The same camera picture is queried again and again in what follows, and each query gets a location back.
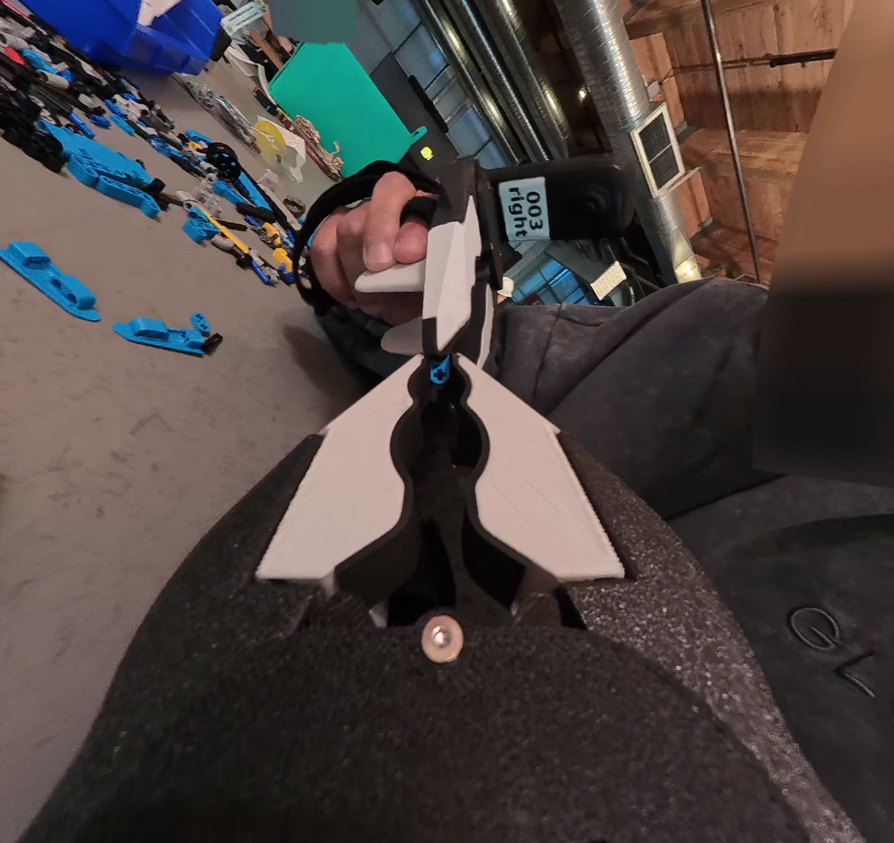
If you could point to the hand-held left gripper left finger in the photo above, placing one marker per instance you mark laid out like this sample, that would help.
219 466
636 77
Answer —
349 501

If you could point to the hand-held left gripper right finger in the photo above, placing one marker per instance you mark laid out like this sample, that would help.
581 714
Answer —
538 501

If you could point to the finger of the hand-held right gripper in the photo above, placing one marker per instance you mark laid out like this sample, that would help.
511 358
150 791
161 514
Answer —
450 277

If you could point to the small blue connector piece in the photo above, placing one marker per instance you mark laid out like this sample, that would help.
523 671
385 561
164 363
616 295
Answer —
198 321
438 371

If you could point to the black axle pin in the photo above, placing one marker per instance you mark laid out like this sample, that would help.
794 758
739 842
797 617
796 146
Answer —
212 344

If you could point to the blue angled panel piece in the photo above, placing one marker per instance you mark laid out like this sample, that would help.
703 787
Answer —
49 281
153 333

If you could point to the pile of small building pieces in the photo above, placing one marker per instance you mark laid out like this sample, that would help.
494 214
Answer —
105 159

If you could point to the person's right forearm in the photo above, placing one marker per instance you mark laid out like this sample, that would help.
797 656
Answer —
614 354

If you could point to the person's right hand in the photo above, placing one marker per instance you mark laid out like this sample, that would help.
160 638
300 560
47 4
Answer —
363 242

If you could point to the white air vent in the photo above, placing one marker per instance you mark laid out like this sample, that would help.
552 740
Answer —
658 148

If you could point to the black spoked wheel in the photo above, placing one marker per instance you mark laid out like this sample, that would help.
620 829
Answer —
222 162

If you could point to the person's dark grey jacket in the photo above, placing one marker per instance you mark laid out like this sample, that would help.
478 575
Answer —
768 612

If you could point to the blue plastic bin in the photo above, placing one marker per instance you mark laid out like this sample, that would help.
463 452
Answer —
91 5

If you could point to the silver ventilation duct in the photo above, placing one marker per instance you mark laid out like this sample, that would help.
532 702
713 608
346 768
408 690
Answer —
607 54

